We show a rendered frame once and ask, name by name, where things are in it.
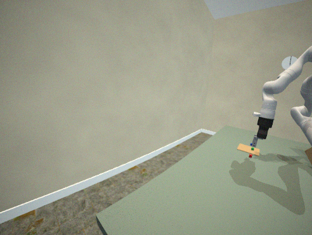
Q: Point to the orange square mat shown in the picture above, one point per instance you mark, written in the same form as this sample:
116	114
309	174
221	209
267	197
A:
247	149

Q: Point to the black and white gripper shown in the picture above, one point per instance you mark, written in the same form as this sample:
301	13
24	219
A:
265	121

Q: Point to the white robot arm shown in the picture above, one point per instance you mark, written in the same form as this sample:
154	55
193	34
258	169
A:
283	80

